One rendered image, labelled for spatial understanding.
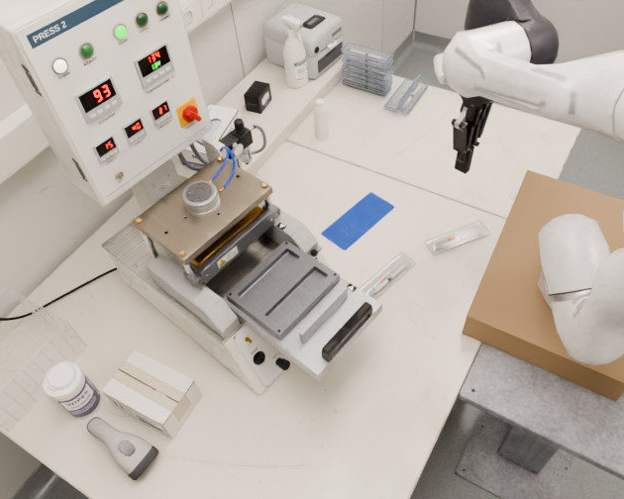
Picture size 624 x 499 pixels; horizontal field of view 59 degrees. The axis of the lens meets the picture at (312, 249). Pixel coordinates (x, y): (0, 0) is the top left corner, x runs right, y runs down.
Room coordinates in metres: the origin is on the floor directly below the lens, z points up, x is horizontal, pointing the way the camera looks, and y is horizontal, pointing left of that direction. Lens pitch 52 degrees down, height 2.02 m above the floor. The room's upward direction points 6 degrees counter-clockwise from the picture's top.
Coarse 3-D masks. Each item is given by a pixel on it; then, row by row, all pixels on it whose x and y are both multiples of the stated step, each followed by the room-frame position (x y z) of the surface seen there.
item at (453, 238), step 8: (472, 224) 1.02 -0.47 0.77; (480, 224) 1.01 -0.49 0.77; (448, 232) 1.00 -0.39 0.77; (456, 232) 1.00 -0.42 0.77; (464, 232) 0.99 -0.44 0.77; (472, 232) 0.99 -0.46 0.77; (480, 232) 0.99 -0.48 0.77; (488, 232) 0.98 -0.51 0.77; (432, 240) 0.98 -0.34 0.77; (440, 240) 0.97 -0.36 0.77; (448, 240) 0.97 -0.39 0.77; (456, 240) 0.97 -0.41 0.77; (464, 240) 0.96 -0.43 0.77; (432, 248) 0.95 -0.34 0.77; (440, 248) 0.94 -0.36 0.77; (448, 248) 0.94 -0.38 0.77
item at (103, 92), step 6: (96, 90) 0.92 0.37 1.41; (102, 90) 0.93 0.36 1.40; (108, 90) 0.94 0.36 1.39; (84, 96) 0.90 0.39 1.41; (90, 96) 0.91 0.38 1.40; (96, 96) 0.92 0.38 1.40; (102, 96) 0.93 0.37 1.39; (108, 96) 0.93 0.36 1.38; (90, 102) 0.91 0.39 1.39; (96, 102) 0.91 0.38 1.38; (90, 108) 0.90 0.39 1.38
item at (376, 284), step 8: (400, 256) 0.93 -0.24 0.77; (408, 256) 0.93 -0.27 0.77; (392, 264) 0.90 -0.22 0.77; (400, 264) 0.90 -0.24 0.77; (408, 264) 0.90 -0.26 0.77; (376, 272) 0.88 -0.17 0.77; (384, 272) 0.88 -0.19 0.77; (392, 272) 0.88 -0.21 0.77; (400, 272) 0.88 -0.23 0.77; (368, 280) 0.86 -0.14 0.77; (376, 280) 0.86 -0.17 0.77; (384, 280) 0.85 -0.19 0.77; (392, 280) 0.85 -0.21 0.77; (360, 288) 0.84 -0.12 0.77; (368, 288) 0.83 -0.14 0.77; (376, 288) 0.83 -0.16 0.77; (384, 288) 0.83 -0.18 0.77; (376, 296) 0.81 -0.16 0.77
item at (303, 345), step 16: (336, 288) 0.71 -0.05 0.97; (320, 304) 0.67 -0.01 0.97; (336, 304) 0.66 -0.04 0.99; (352, 304) 0.66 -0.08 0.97; (240, 320) 0.67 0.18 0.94; (304, 320) 0.64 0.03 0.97; (320, 320) 0.62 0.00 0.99; (336, 320) 0.63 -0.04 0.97; (368, 320) 0.62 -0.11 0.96; (272, 336) 0.61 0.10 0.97; (288, 336) 0.60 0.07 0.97; (304, 336) 0.58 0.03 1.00; (320, 336) 0.59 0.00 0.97; (352, 336) 0.59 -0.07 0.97; (288, 352) 0.56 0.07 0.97; (304, 352) 0.56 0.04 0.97; (320, 352) 0.55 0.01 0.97; (336, 352) 0.55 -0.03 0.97; (304, 368) 0.53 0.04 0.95; (320, 368) 0.52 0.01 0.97
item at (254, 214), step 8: (256, 208) 0.90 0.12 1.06; (248, 216) 0.88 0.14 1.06; (256, 216) 0.88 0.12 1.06; (240, 224) 0.86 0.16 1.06; (248, 224) 0.86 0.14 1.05; (232, 232) 0.84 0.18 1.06; (224, 240) 0.81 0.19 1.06; (208, 248) 0.80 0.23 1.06; (216, 248) 0.79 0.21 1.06; (200, 256) 0.77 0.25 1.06; (208, 256) 0.77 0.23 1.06; (192, 264) 0.78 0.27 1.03; (200, 264) 0.76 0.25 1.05
